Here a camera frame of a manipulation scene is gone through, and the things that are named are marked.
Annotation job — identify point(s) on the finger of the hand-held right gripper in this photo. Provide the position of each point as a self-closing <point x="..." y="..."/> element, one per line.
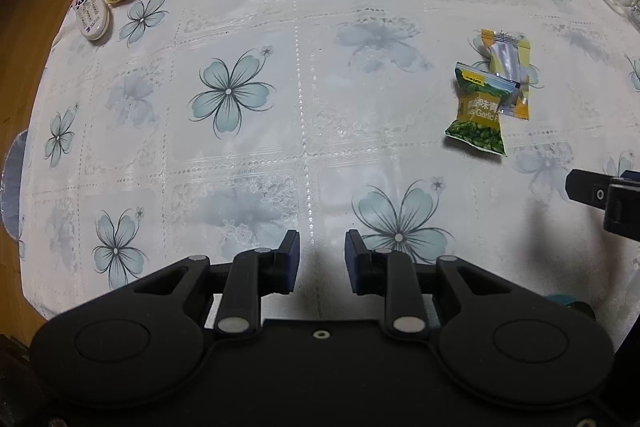
<point x="631" y="175"/>
<point x="585" y="189"/>

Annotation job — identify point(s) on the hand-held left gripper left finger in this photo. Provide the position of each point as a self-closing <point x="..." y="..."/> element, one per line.
<point x="295" y="262"/>

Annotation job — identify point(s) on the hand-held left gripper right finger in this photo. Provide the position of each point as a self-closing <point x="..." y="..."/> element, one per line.
<point x="352" y="262"/>

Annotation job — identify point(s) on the green pea snack packet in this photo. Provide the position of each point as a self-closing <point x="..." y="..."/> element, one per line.
<point x="477" y="117"/>

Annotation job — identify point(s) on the yellow and silver snack packet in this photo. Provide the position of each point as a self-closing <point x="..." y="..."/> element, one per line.
<point x="505" y="59"/>

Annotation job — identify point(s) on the white floral tablecloth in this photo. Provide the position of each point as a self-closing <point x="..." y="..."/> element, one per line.
<point x="300" y="107"/>

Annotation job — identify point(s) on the grey blue round seat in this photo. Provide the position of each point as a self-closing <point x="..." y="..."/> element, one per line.
<point x="11" y="187"/>

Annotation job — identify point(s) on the white remote control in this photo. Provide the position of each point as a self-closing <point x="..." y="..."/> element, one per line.
<point x="90" y="12"/>

